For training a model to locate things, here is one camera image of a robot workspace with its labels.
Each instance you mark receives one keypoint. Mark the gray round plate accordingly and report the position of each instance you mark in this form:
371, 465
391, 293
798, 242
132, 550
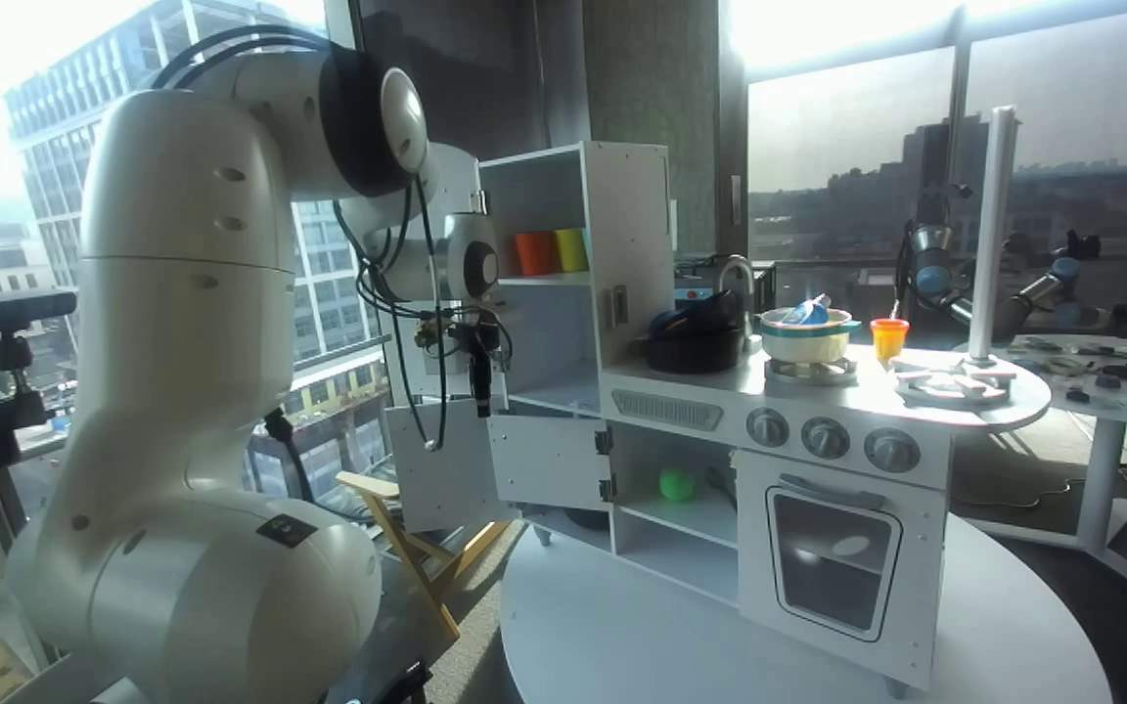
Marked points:
948, 386

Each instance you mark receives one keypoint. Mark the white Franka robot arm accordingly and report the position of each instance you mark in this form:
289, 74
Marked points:
174, 259

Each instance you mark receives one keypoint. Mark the small orange cup with straw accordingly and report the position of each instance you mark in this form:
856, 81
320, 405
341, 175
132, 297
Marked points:
889, 341

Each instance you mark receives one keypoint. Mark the white side table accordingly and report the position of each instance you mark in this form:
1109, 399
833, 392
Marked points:
1098, 481

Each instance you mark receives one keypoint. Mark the gray oven knob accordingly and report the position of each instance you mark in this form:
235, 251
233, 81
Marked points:
893, 450
829, 440
769, 429

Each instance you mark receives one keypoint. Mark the blue toy food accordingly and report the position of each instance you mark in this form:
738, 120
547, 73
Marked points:
815, 310

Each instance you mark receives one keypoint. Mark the white wide cabinet door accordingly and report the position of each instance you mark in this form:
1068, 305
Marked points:
547, 461

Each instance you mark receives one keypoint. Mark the small green toy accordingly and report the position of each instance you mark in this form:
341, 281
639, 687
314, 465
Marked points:
678, 486

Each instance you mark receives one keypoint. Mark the white toy kitchen cabinet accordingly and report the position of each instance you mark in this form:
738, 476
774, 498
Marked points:
628, 219

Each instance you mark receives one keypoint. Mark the white green-rimmed bowl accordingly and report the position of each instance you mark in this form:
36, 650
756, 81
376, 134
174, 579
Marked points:
806, 344

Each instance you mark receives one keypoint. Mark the white narrow cabinet door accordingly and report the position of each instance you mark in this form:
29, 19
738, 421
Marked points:
442, 481

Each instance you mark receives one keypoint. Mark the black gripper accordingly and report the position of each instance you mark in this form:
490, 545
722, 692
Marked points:
472, 335

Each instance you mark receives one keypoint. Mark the silver toy faucet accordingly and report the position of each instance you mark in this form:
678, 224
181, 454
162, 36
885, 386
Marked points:
753, 293

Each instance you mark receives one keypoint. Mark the orange toy cup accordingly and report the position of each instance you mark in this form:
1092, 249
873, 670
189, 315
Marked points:
533, 255

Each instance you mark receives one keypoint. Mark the white oven door with window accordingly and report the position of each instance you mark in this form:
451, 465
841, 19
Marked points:
833, 562

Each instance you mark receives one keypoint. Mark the yellow-green toy cup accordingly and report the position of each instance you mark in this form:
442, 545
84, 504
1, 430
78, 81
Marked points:
573, 251

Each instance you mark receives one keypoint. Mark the white vertical pole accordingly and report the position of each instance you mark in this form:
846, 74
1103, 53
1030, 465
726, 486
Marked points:
991, 236

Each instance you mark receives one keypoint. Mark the black toy pot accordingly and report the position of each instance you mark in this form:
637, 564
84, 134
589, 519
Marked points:
693, 341

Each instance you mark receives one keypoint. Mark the wooden folding chair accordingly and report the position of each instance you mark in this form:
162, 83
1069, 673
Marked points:
392, 512

